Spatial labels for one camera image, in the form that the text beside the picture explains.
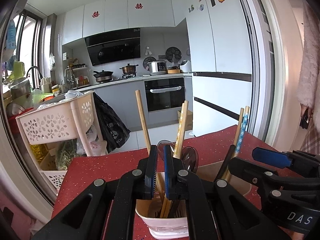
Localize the cardboard box on floor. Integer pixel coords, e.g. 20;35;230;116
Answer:
177;109;193;131

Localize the dark brown spoon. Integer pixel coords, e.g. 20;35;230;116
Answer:
214;144;236;182

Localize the black built-in oven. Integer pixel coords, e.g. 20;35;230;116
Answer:
144;77;185;112

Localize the wooden chopstick on table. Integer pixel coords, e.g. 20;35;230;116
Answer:
223;108;244;181

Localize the blue dotted chopstick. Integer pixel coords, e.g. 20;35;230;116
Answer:
233;106;250;157

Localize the black plastic bag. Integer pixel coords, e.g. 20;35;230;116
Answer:
93;92;131;153

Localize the kitchen faucet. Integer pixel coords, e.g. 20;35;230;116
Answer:
26;66;43;89

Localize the white utensil caddy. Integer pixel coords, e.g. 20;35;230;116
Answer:
135;159;252;240

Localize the silver rice cooker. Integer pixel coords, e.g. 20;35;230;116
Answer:
149;61;167;75

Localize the black wok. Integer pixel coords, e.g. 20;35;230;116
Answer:
93;70;113;83

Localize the translucent brown spoon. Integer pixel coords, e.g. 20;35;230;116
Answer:
157;140;175;161

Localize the plain wooden chopstick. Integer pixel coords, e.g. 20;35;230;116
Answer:
160;100;189;218
135;90;164;203

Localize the white refrigerator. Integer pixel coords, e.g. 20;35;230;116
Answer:
182;0;252;137

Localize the bronze cooking pot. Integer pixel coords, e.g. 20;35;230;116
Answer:
120;63;138;75

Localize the black range hood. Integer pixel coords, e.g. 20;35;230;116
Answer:
85;28;140;66

